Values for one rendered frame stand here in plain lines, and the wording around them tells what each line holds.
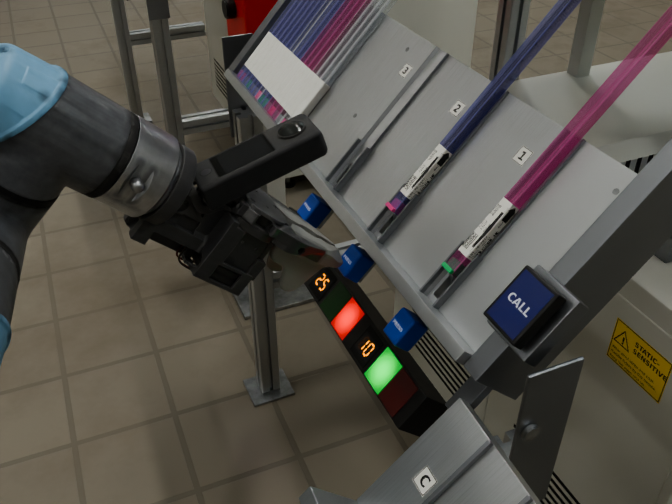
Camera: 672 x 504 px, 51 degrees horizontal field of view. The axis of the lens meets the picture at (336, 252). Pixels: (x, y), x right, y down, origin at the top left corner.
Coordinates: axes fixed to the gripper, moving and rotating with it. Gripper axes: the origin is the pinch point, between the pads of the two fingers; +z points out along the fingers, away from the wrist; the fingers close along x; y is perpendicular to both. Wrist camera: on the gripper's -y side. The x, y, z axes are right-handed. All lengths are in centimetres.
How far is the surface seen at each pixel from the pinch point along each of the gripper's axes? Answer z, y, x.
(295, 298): 64, 37, -76
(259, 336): 40, 37, -49
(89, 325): 30, 70, -87
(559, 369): 2.1, -7.7, 25.4
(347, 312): 3.9, 4.2, 2.8
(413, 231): 3.0, -6.6, 3.4
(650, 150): 42, -32, -11
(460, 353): 0.8, -3.0, 18.9
